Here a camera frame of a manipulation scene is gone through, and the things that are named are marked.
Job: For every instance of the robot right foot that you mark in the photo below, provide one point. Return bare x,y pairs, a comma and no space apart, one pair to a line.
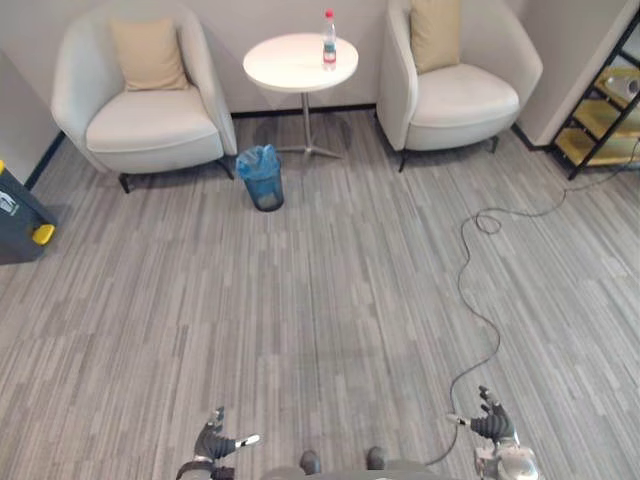
376,457

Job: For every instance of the round white side table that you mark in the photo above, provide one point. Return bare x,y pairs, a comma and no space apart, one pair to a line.
300,62

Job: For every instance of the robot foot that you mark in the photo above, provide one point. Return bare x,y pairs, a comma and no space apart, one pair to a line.
376,457
310,461

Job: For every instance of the blue plastic bin bag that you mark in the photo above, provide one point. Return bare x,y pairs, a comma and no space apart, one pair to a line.
259,162

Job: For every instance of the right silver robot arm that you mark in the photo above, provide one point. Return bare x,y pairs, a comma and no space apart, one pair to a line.
507,460

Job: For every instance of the clear plastic bottle red cap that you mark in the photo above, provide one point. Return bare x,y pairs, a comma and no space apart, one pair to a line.
329,42

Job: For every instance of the beige cushion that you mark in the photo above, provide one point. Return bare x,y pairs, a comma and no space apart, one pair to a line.
435,35
149,55

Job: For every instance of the silver device on shelf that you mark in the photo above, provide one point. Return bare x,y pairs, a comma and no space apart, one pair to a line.
625,84

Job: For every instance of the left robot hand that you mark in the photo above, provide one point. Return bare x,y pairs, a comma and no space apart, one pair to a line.
216,440

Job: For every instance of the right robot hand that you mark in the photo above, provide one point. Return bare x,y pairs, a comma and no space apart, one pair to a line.
492,422

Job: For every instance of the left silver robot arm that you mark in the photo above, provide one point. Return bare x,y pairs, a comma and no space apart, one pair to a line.
202,470

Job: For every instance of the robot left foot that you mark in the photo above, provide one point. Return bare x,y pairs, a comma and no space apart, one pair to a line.
310,461

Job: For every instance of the white armchair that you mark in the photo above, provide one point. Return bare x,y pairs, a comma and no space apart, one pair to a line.
460,90
142,95

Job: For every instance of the small black mesh bin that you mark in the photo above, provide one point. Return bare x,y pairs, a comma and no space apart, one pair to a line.
266,192

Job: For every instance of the black metal shelf rack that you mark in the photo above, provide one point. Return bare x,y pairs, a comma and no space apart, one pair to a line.
600,110

